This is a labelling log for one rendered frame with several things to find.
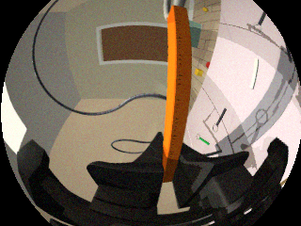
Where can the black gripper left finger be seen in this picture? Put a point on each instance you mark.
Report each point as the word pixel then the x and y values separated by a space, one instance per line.
pixel 145 174

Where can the orange handle with dark loop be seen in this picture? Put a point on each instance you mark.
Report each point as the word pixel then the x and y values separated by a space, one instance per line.
pixel 179 84

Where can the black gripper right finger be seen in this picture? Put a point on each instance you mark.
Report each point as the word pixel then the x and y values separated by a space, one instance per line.
pixel 195 169

